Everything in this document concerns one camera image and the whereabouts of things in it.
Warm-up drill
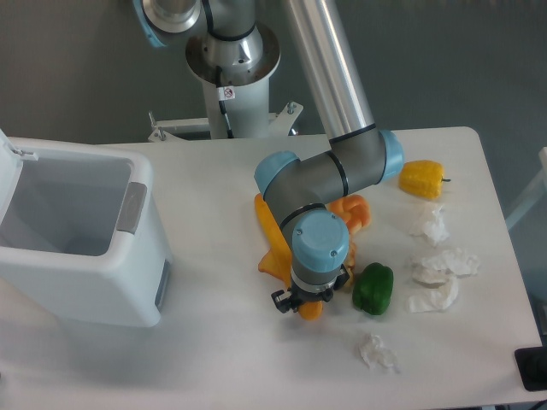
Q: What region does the small crumpled white tissue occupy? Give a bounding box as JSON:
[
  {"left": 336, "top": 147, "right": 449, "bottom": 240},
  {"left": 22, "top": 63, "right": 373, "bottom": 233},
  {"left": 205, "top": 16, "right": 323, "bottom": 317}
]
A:
[{"left": 357, "top": 333, "right": 400, "bottom": 372}]

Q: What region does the green bell pepper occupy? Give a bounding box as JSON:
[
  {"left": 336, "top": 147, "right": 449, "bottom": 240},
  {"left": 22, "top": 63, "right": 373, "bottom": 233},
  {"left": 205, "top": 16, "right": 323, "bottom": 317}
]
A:
[{"left": 352, "top": 262, "right": 394, "bottom": 316}]

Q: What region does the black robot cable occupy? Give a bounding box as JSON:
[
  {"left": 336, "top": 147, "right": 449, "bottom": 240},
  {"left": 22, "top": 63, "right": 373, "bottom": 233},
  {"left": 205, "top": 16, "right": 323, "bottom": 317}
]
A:
[{"left": 215, "top": 66, "right": 235, "bottom": 139}]

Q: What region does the white metal base frame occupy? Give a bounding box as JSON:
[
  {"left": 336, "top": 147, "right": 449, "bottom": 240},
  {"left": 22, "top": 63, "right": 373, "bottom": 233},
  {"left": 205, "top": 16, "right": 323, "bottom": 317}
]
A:
[{"left": 148, "top": 104, "right": 303, "bottom": 143}]

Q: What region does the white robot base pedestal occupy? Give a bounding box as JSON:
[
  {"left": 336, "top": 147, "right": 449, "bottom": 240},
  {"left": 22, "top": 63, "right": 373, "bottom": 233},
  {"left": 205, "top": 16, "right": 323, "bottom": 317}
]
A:
[{"left": 185, "top": 22, "right": 280, "bottom": 139}]

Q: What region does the black device at edge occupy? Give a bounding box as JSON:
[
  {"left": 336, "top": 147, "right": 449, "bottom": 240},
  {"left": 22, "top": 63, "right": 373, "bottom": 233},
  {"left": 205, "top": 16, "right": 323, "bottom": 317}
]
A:
[{"left": 514, "top": 346, "right": 546, "bottom": 391}]

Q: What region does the long orange baguette bread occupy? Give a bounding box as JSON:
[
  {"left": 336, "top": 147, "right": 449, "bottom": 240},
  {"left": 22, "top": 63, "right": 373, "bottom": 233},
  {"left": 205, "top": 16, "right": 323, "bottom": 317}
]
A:
[{"left": 253, "top": 192, "right": 326, "bottom": 322}]

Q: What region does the rectangular toasted bread piece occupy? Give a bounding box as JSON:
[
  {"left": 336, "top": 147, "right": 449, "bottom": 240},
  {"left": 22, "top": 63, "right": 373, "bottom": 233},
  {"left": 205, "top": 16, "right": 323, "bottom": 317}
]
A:
[{"left": 343, "top": 240, "right": 356, "bottom": 291}]

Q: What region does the flat yellow bread slice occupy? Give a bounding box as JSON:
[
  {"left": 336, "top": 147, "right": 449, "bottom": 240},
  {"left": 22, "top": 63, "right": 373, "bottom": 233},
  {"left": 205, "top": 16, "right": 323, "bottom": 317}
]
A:
[{"left": 258, "top": 248, "right": 291, "bottom": 288}]

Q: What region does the yellow bell pepper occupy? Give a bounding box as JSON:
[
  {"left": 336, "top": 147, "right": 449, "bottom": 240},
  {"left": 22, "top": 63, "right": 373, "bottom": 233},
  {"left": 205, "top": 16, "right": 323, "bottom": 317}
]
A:
[{"left": 398, "top": 160, "right": 450, "bottom": 200}]

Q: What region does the white open trash bin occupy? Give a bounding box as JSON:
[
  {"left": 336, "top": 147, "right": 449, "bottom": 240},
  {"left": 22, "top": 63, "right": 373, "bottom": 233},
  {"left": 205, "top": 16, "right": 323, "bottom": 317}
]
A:
[{"left": 1, "top": 137, "right": 173, "bottom": 327}]

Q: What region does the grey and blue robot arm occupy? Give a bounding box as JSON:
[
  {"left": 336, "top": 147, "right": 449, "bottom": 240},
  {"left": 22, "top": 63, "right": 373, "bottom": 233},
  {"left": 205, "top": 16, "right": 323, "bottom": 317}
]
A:
[{"left": 134, "top": 1, "right": 403, "bottom": 312}]

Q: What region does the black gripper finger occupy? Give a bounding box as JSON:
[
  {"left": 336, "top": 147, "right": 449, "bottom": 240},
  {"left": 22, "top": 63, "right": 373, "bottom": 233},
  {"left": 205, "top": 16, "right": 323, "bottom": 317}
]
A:
[
  {"left": 271, "top": 288, "right": 304, "bottom": 313},
  {"left": 322, "top": 265, "right": 350, "bottom": 302}
]

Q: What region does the crumpled white tissue middle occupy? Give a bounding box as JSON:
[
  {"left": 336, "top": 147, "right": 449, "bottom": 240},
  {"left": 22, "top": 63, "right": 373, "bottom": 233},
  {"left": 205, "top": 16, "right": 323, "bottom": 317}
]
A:
[{"left": 409, "top": 248, "right": 480, "bottom": 286}]

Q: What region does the crumpled white tissue lower right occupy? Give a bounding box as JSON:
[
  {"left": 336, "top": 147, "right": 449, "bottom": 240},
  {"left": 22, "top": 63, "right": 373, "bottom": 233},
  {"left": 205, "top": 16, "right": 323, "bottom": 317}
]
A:
[{"left": 407, "top": 278, "right": 459, "bottom": 313}]

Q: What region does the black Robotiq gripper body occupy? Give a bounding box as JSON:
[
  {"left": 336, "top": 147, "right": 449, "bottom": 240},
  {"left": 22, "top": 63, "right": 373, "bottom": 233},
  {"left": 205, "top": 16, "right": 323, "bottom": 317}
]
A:
[{"left": 290, "top": 282, "right": 341, "bottom": 304}]

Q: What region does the crumpled white tissue upper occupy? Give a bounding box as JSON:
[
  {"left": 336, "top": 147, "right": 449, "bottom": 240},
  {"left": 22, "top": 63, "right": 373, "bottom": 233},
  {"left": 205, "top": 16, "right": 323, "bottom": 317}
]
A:
[{"left": 409, "top": 203, "right": 450, "bottom": 247}]

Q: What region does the orange knotted bread roll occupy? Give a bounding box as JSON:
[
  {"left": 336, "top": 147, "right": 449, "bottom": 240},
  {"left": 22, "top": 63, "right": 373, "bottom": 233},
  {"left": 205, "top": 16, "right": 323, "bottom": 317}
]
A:
[{"left": 327, "top": 194, "right": 372, "bottom": 235}]

